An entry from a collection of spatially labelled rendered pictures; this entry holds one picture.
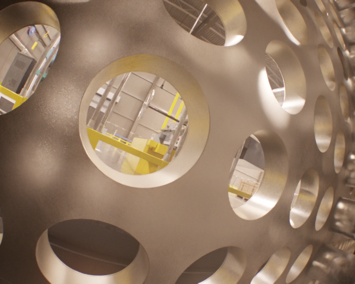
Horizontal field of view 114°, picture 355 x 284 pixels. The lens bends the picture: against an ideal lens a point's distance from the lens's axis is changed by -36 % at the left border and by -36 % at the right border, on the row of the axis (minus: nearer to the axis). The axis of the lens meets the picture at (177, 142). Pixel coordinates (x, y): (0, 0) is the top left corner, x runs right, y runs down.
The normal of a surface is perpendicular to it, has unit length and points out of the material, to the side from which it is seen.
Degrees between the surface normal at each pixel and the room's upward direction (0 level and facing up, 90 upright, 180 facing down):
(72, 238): 90
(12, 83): 90
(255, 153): 90
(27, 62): 90
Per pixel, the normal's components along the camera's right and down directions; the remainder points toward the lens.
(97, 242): 0.37, 0.04
